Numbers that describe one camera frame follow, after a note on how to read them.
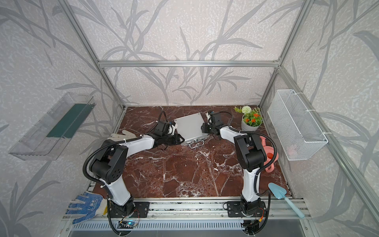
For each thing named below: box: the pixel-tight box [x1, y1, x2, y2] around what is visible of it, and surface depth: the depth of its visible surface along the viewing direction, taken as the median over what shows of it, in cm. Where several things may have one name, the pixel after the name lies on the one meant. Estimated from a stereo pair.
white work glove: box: [107, 129, 136, 141], surface depth 104 cm
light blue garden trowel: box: [267, 182, 305, 219], surface depth 78 cm
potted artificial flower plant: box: [233, 105, 264, 132], surface depth 98 cm
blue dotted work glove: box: [65, 191, 104, 225], surface depth 77 cm
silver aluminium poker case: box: [173, 112, 210, 150], surface depth 101 cm
